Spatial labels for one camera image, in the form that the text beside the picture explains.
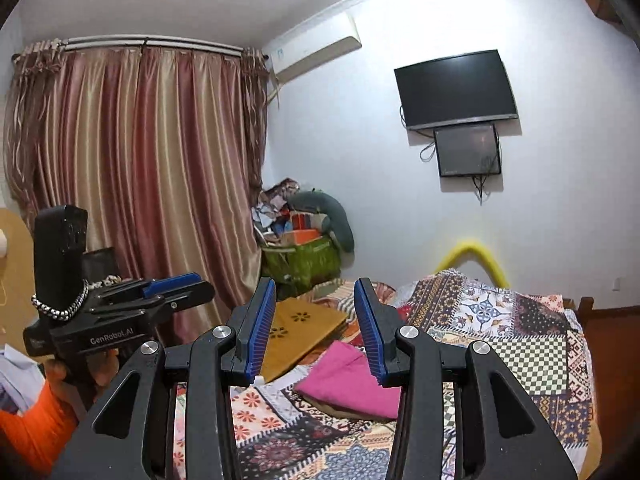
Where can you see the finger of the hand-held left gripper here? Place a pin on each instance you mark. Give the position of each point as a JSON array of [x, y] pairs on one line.
[[170, 282], [190, 296]]

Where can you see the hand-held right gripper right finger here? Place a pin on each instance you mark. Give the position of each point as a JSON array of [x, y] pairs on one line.
[[370, 330]]

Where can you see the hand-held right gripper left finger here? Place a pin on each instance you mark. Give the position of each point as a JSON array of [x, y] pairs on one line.
[[262, 330]]

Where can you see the pink pants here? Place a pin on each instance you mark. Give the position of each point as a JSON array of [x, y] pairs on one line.
[[345, 370]]

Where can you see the person's left forearm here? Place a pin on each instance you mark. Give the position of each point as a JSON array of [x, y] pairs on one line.
[[35, 425]]

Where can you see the olive green pants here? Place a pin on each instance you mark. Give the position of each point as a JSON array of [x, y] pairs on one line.
[[345, 410]]

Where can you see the person's left hand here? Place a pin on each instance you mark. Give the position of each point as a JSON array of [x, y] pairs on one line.
[[107, 367]]

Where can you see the wooden lap tray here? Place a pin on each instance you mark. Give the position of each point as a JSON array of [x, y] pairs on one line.
[[300, 330]]

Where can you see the dark bin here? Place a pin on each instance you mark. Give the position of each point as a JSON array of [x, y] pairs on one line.
[[100, 262]]

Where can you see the orange striped blanket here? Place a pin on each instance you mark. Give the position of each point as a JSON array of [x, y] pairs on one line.
[[335, 300]]

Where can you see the round tan board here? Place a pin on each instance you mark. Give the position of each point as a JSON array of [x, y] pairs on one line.
[[17, 280]]

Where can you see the green bag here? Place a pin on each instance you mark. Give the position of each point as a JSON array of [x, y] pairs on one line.
[[300, 262]]

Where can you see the grey plush pillow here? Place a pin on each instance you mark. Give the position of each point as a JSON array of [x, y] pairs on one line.
[[335, 215]]

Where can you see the pile of mixed clutter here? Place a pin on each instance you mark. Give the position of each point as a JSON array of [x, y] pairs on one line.
[[275, 210]]

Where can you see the pink striped curtain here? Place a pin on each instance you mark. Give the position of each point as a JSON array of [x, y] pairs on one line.
[[150, 160]]

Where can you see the patchwork printed bedspread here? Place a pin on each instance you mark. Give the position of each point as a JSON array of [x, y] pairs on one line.
[[500, 330]]

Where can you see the yellow foam tube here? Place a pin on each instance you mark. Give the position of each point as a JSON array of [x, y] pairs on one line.
[[472, 250]]

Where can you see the white cloth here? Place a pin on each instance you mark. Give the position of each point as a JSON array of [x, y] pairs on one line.
[[17, 375]]

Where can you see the white curtain rod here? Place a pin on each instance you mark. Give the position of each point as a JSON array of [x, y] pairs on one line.
[[150, 42]]

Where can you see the white air conditioner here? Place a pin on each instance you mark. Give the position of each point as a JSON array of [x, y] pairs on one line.
[[315, 45]]

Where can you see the small black wall monitor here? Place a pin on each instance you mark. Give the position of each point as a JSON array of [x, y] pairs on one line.
[[467, 150]]

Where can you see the wooden bed frame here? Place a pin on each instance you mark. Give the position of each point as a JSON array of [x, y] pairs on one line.
[[586, 305]]

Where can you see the white wall socket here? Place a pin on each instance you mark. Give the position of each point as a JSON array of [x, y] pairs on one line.
[[615, 284]]

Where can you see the black wall television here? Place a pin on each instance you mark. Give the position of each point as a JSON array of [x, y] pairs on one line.
[[455, 87]]

